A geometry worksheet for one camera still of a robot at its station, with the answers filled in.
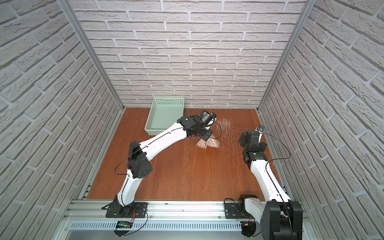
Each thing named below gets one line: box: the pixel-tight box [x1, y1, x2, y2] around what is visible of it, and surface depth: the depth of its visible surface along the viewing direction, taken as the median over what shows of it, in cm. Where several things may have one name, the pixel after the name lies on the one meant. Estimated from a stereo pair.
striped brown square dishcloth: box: [196, 135, 221, 149], surface depth 84 cm
